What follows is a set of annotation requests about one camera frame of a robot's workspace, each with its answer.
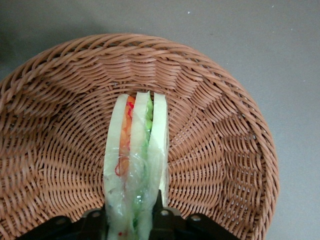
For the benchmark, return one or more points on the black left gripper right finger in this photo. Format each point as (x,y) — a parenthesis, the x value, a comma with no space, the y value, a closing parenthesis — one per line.
(163,222)

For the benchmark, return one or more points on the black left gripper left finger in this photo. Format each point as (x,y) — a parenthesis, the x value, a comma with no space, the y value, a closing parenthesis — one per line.
(93,225)

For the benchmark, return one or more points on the plastic sandwich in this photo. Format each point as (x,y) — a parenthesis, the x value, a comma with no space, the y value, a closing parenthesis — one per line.
(135,160)

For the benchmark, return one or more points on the brown woven wicker basket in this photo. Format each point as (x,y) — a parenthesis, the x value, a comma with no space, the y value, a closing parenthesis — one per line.
(62,125)

